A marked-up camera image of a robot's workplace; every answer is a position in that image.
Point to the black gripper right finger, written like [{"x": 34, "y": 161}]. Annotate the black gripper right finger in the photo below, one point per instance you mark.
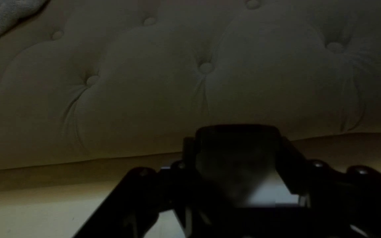
[{"x": 292, "y": 167}]

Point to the grey blanket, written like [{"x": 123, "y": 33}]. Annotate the grey blanket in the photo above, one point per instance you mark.
[{"x": 14, "y": 11}]

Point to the black remote control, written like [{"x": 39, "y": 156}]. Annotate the black remote control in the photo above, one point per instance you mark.
[{"x": 237, "y": 157}]

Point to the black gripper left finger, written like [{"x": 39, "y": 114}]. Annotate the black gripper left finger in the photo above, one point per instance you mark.
[{"x": 193, "y": 184}]

